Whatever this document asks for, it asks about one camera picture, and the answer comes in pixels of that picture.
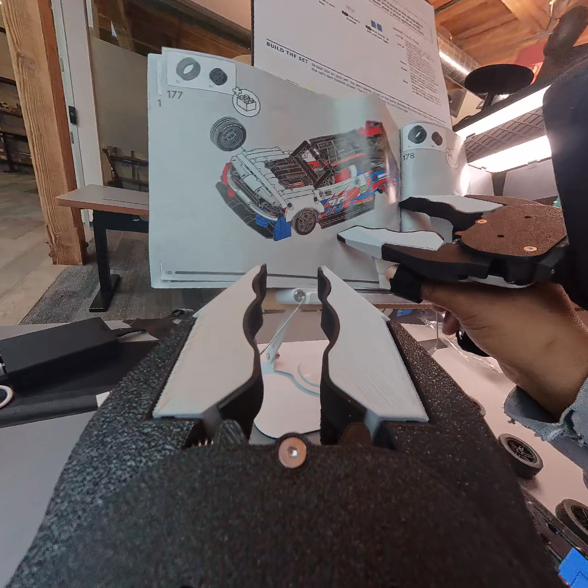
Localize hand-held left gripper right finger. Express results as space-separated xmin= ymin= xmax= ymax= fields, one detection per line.
xmin=318 ymin=266 xmax=430 ymax=443

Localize white wire book stand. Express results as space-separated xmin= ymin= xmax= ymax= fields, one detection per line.
xmin=250 ymin=276 xmax=391 ymax=436

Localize black toy wheel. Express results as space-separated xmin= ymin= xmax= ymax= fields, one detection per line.
xmin=499 ymin=433 xmax=544 ymax=479
xmin=555 ymin=498 xmax=588 ymax=545

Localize person's right hand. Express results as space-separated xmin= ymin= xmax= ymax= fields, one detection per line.
xmin=420 ymin=279 xmax=588 ymax=420

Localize black desk mat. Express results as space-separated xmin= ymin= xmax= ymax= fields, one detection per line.
xmin=0 ymin=317 xmax=198 ymax=428

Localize instruction booklet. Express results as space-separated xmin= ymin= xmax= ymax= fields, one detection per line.
xmin=147 ymin=46 xmax=469 ymax=291

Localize grey desk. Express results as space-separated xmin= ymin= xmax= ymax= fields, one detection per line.
xmin=0 ymin=317 xmax=588 ymax=588

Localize black power adapter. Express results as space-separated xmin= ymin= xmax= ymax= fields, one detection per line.
xmin=0 ymin=317 xmax=122 ymax=391

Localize wooden support post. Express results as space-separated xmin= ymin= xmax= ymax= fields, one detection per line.
xmin=2 ymin=0 xmax=88 ymax=266

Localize grey table black legs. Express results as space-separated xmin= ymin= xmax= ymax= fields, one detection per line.
xmin=55 ymin=184 xmax=150 ymax=313

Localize black round disc mount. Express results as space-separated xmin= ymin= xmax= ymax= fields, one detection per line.
xmin=464 ymin=64 xmax=536 ymax=108

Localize person's right forearm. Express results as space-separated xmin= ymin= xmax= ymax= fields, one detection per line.
xmin=503 ymin=367 xmax=588 ymax=488

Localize silver air duct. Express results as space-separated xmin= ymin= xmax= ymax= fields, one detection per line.
xmin=436 ymin=37 xmax=476 ymax=81

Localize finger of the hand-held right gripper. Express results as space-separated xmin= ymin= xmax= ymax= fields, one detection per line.
xmin=399 ymin=195 xmax=506 ymax=230
xmin=337 ymin=226 xmax=446 ymax=265

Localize lit softbox light panel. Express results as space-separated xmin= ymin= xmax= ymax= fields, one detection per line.
xmin=452 ymin=85 xmax=559 ymax=173

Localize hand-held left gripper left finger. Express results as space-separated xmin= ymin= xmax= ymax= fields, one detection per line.
xmin=152 ymin=265 xmax=268 ymax=443

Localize blue white toy race car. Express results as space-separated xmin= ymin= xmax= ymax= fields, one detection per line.
xmin=524 ymin=492 xmax=588 ymax=588

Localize white printed instruction sheet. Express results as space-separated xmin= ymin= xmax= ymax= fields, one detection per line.
xmin=253 ymin=0 xmax=453 ymax=127

